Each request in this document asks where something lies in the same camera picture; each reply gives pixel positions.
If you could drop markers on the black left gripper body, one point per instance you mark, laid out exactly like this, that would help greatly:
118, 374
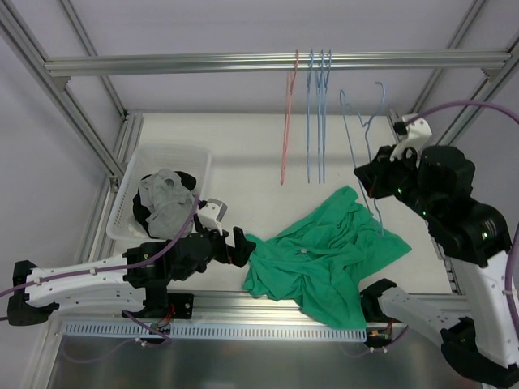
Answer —
224, 247

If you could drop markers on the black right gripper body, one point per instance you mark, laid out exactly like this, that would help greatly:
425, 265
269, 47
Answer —
383, 175

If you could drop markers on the dark grey tank top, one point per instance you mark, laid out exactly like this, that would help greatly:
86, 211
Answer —
166, 202

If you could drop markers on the black tank top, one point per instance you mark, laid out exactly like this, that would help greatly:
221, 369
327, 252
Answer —
140, 206

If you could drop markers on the green tank top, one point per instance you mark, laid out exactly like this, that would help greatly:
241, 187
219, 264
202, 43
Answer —
319, 261

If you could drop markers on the pink wire hanger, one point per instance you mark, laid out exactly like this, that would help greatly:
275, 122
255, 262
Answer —
289, 91

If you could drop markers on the blue hanger of grey top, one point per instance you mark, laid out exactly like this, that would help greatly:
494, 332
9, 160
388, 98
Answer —
308, 114

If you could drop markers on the blue hanger of black top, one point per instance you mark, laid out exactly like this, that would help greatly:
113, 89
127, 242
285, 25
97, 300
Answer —
319, 95

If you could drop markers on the blue hanger of green top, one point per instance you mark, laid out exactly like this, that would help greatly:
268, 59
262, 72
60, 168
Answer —
325, 111

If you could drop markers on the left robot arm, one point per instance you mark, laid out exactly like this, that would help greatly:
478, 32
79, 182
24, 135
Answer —
135, 281

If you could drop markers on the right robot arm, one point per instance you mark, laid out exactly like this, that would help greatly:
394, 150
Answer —
436, 184

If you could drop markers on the white plastic basket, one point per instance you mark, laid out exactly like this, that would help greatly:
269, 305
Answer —
149, 159

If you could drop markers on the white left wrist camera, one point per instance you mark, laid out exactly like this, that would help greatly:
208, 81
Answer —
211, 215

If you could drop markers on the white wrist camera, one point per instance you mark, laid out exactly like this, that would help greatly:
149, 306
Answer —
412, 132
211, 215

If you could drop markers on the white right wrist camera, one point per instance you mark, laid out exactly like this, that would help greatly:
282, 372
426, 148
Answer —
412, 132

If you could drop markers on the white slotted cable duct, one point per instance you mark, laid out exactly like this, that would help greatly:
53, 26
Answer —
216, 331

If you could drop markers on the aluminium hanging rail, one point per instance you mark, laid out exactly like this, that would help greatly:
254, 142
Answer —
168, 64

